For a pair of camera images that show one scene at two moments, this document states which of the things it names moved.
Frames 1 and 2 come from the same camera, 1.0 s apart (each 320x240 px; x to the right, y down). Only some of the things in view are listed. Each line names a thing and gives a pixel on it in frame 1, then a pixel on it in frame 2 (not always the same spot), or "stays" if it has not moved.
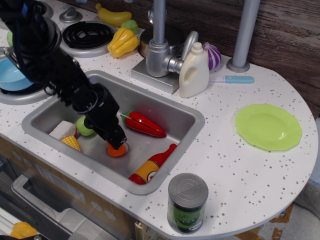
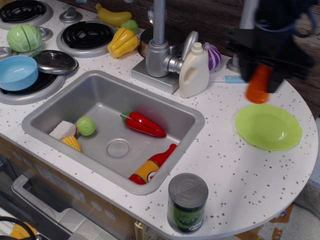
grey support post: [239, 63] stays
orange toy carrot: [116, 152] -> [257, 91]
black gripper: [101, 110] -> [280, 48]
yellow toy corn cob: [73, 141] stays
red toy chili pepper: [140, 123] stays
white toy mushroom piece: [64, 129] stays
